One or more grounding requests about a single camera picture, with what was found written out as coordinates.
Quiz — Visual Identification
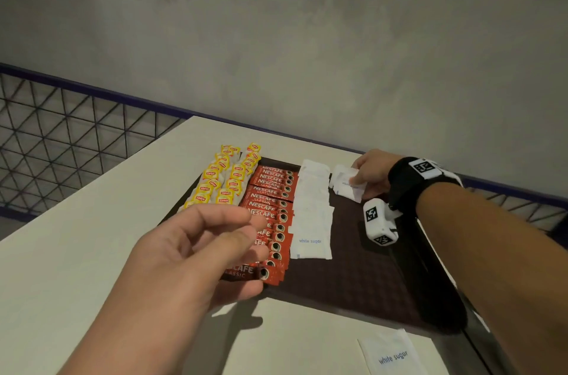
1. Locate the person's left hand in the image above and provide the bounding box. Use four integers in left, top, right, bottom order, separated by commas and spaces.
57, 204, 270, 375

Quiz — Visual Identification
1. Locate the person's right hand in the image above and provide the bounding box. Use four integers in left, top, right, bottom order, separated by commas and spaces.
349, 148, 404, 201

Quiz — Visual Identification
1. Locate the row of white sugar packets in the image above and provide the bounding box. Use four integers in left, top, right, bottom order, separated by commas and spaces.
289, 159, 334, 261

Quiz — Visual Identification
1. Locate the brown plastic tray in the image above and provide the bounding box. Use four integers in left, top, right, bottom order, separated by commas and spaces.
159, 157, 511, 375

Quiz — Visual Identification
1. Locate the row of red Nescafe sachets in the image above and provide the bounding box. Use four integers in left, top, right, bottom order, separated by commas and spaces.
220, 164, 301, 287

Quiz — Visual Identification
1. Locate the pile of white sugar sachets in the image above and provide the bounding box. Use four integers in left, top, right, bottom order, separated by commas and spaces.
357, 328, 429, 375

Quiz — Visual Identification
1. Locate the person's right forearm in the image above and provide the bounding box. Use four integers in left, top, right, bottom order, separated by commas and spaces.
416, 183, 568, 375

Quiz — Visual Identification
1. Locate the black right wrist strap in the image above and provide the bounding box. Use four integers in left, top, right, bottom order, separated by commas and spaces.
387, 156, 464, 216

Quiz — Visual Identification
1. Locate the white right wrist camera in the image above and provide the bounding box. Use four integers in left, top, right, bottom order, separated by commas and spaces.
363, 198, 402, 247

